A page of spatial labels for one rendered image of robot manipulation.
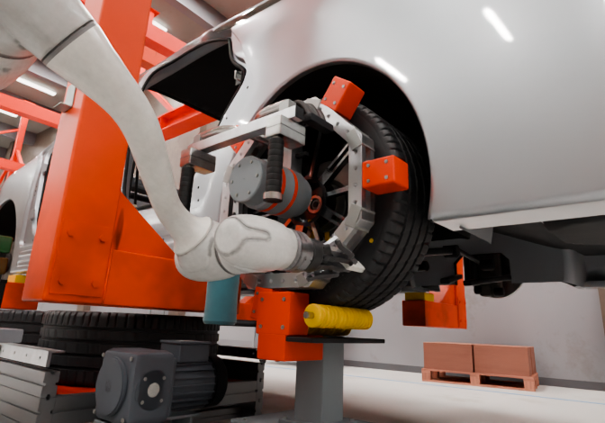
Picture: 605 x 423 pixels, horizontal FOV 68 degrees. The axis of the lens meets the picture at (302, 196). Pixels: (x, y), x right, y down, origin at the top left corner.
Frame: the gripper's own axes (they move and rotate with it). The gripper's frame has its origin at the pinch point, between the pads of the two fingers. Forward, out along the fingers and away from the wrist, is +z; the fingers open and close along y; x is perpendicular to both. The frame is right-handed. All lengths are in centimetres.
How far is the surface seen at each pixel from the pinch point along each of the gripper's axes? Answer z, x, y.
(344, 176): 15.7, 31.7, 11.8
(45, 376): -38, 30, -75
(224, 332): 430, 372, -411
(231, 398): 30, 23, -82
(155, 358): -25, 13, -48
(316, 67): 6, 61, 34
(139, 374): -29, 11, -51
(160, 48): 110, 409, -42
